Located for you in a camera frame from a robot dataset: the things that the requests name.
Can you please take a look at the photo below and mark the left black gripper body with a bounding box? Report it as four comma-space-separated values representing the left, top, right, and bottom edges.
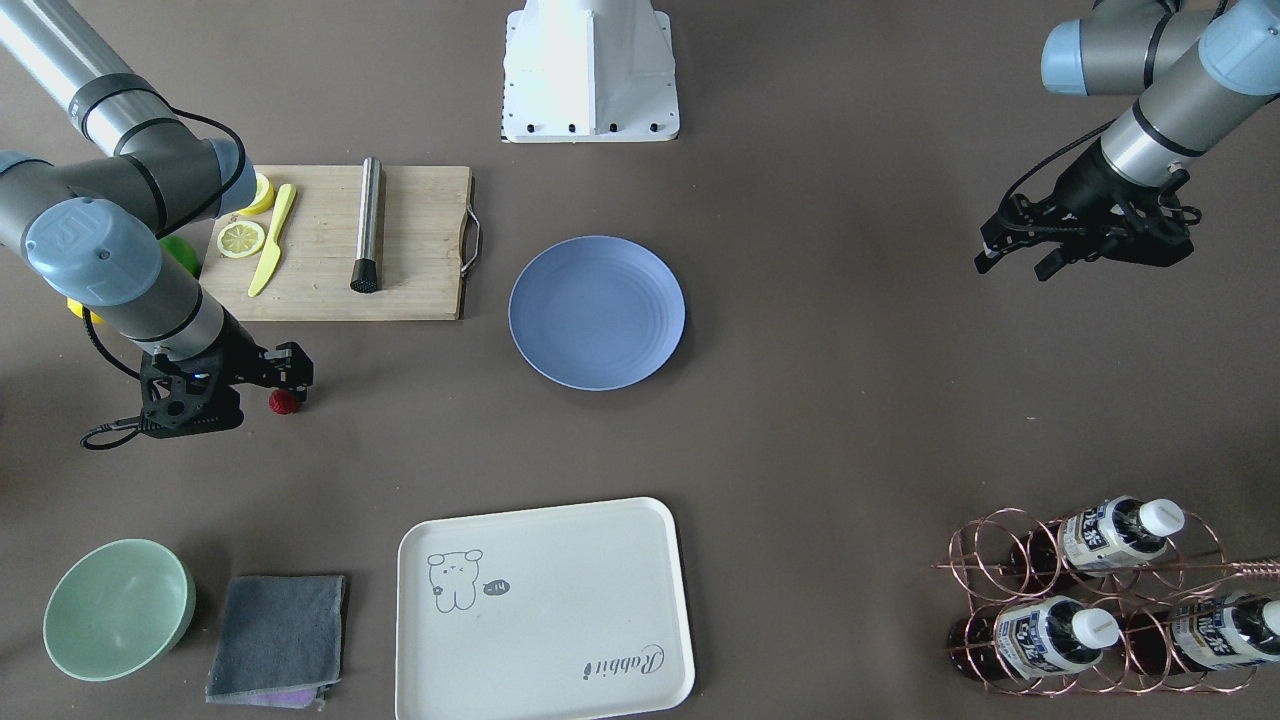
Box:
980, 170, 1196, 266

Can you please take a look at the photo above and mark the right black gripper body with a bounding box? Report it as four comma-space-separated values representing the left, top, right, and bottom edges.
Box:
140, 311, 291, 439

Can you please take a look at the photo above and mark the red strawberry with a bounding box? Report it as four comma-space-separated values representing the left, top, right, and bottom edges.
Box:
268, 389, 301, 415

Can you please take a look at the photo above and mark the blue plate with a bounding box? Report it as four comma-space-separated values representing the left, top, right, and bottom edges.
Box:
508, 234, 687, 392

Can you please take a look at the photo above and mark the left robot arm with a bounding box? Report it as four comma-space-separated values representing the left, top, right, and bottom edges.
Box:
974, 1, 1279, 281

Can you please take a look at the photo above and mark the yellow plastic knife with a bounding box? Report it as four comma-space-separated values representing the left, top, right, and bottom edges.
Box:
247, 183, 297, 297

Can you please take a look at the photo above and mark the steel muddler with black tip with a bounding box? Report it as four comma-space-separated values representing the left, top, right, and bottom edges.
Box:
349, 156, 384, 293

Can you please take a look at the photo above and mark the wooden cutting board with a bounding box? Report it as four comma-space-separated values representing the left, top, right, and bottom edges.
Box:
200, 165, 474, 322

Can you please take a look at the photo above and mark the lower whole lemon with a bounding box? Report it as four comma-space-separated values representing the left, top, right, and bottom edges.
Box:
65, 297, 105, 325

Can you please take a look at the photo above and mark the thin lemon slice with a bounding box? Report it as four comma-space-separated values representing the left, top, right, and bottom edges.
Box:
215, 220, 268, 259

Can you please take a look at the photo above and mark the green lime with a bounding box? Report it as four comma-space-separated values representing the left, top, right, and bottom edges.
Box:
157, 234, 202, 278

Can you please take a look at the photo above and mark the thick lemon slice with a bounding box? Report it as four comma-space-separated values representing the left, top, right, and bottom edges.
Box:
234, 172, 276, 217

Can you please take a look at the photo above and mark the green bowl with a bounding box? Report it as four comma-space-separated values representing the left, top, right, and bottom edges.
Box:
44, 538, 196, 682

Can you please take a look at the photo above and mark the grey folded cloth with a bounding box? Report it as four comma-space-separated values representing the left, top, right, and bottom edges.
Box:
205, 574, 347, 710

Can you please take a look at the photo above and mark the upper bottle white cap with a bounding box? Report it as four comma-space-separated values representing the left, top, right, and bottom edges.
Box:
1009, 495, 1187, 585

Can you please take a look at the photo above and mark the bottle white cap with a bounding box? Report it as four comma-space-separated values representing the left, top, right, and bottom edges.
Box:
946, 594, 1123, 683
1009, 495, 1187, 585
1123, 592, 1279, 676

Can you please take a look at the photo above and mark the cream tray with bear print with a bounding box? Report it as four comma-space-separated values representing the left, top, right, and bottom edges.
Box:
394, 497, 696, 719

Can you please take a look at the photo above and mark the lower bottle white cap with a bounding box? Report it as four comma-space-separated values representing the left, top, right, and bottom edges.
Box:
946, 594, 1123, 683
1123, 592, 1279, 676

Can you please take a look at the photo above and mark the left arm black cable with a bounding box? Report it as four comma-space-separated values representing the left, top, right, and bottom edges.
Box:
1000, 120, 1203, 241

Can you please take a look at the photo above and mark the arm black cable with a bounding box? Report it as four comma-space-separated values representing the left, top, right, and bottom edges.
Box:
79, 108, 246, 451
1000, 120, 1203, 241

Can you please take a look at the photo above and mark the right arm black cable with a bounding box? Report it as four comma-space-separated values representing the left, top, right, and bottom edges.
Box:
79, 108, 246, 451

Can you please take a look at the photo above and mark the copper wire bottle rack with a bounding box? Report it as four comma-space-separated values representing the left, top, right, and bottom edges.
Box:
937, 509, 1277, 697

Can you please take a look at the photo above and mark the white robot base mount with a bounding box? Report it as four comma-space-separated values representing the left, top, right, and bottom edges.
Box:
500, 1, 681, 143

